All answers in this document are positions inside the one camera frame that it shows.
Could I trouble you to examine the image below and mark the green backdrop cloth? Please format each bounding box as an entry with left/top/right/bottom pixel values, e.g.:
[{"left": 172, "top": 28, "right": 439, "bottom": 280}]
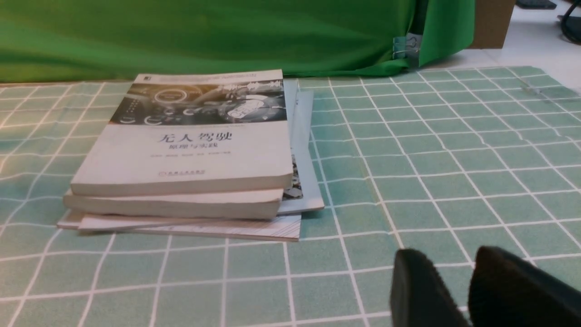
[{"left": 0, "top": 0, "right": 476, "bottom": 83}]

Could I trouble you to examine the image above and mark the brown cardboard box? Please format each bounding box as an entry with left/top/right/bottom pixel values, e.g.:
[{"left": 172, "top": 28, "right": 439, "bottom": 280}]
[{"left": 469, "top": 0, "right": 516, "bottom": 50}]

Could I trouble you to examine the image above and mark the metal binder clip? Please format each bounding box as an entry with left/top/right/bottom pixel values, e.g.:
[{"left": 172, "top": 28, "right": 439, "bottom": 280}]
[{"left": 392, "top": 33, "right": 423, "bottom": 60}]

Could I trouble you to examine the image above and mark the green checkered tablecloth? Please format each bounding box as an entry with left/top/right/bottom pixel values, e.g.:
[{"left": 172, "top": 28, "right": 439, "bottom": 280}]
[{"left": 0, "top": 67, "right": 581, "bottom": 327}]

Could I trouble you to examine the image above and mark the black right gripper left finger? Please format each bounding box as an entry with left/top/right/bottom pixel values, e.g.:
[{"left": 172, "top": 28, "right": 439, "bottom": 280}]
[{"left": 390, "top": 248, "right": 470, "bottom": 327}]

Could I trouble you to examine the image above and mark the thin grey booklet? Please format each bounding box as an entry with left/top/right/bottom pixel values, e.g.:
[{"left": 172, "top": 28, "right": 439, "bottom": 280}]
[{"left": 278, "top": 79, "right": 325, "bottom": 215}]

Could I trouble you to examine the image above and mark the top book white cover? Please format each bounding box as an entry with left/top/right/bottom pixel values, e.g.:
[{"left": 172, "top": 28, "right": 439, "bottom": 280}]
[{"left": 70, "top": 69, "right": 293, "bottom": 197}]

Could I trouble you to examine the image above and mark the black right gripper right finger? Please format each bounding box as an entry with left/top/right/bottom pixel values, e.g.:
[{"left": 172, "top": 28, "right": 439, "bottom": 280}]
[{"left": 468, "top": 246, "right": 581, "bottom": 327}]

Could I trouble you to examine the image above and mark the bottom thin white book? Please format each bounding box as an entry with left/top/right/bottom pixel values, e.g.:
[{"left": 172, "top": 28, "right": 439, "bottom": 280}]
[{"left": 56, "top": 211, "right": 302, "bottom": 242}]

